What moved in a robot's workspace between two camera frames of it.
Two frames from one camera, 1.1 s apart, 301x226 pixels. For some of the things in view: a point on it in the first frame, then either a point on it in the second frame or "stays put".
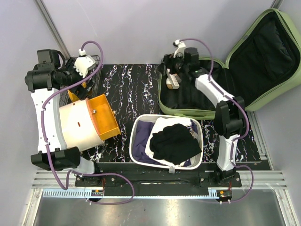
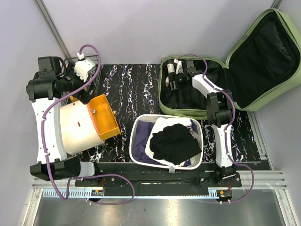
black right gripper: x=167 y=62 -> x=179 y=87
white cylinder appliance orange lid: x=87 y=123 stays put
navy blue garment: x=142 y=130 stays put
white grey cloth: x=159 y=124 stays put
